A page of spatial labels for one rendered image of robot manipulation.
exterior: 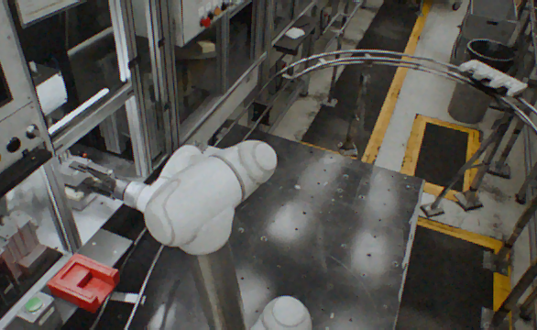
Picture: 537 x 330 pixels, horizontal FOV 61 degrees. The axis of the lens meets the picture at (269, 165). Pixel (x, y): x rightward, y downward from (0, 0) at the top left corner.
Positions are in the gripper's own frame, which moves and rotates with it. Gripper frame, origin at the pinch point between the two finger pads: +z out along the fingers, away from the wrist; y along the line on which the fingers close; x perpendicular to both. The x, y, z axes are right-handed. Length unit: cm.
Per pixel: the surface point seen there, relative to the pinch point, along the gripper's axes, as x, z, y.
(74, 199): 6.4, -1.4, -7.0
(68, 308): 39.2, -25.4, -11.4
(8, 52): 23, -12, 60
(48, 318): 47, -27, -4
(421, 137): -235, -122, -97
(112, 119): -24.8, 4.3, 5.9
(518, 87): -180, -156, -8
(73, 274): 31.1, -21.4, -7.5
